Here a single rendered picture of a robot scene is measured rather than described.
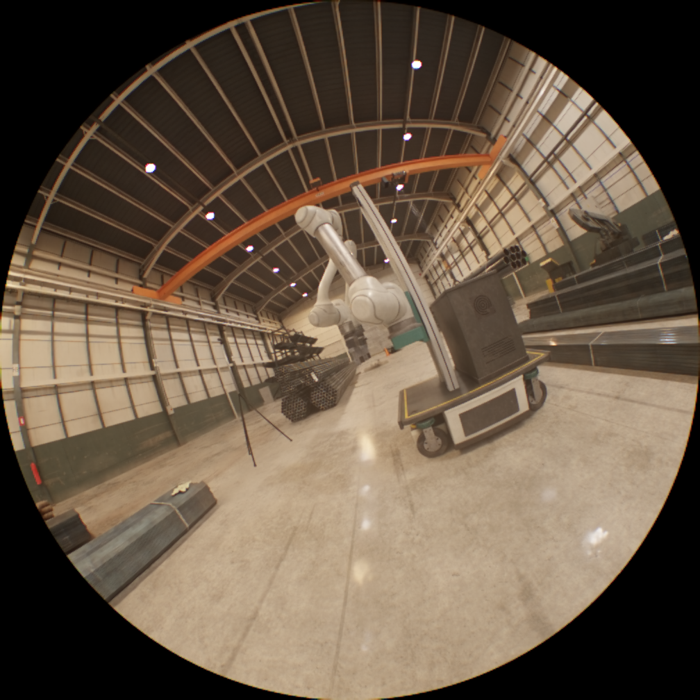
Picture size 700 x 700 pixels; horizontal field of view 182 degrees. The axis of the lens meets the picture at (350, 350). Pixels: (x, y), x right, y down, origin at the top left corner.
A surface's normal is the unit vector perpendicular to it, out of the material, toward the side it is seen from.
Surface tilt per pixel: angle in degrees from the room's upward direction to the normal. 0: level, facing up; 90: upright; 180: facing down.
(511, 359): 90
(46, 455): 90
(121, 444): 90
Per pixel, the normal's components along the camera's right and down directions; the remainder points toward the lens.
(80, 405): 0.92, -0.39
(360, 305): -0.51, 0.30
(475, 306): -0.22, 0.06
